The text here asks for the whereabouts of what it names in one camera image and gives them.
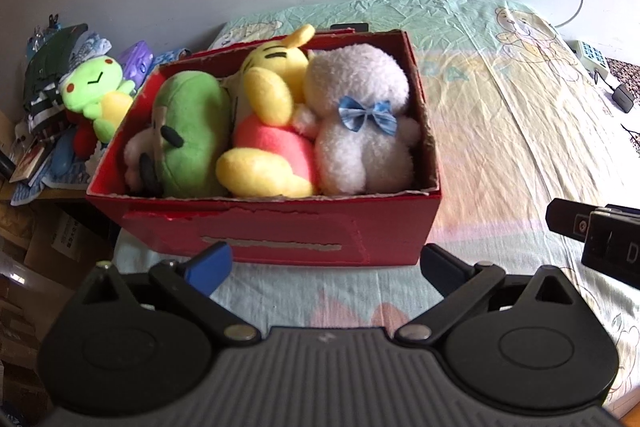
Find cartoon bear bed sheet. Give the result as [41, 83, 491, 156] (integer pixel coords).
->
[112, 0, 640, 408]

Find purple tissue pack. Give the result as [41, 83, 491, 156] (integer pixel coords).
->
[116, 40, 154, 90]

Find dark green folded clothes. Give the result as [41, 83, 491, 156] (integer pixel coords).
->
[23, 15, 89, 117]

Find yellow tiger plush toy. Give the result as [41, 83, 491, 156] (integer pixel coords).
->
[216, 25, 318, 198]

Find green frog plush toy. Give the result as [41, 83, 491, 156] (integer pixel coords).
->
[61, 55, 136, 143]

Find black smartphone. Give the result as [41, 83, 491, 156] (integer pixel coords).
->
[330, 23, 370, 32]

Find black charger cable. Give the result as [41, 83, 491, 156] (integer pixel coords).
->
[594, 70, 640, 155]

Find green pea plush toy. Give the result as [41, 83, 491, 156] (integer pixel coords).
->
[138, 70, 232, 199]

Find pink plush teddy bear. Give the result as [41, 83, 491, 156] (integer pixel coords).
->
[124, 128, 154, 191]

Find white plush bunny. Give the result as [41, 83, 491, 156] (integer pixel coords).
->
[292, 43, 421, 196]

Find brown floral tablecloth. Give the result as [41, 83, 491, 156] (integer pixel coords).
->
[606, 57, 640, 103]

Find red cardboard box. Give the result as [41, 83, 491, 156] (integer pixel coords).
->
[86, 29, 442, 267]

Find black charger adapter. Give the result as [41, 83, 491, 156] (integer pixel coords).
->
[612, 83, 634, 114]

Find cardboard box on floor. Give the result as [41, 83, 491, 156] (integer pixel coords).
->
[1, 197, 119, 426]

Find blue checkered cloth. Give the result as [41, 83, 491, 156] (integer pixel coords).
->
[8, 48, 191, 207]

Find white power strip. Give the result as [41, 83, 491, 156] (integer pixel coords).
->
[566, 40, 610, 79]

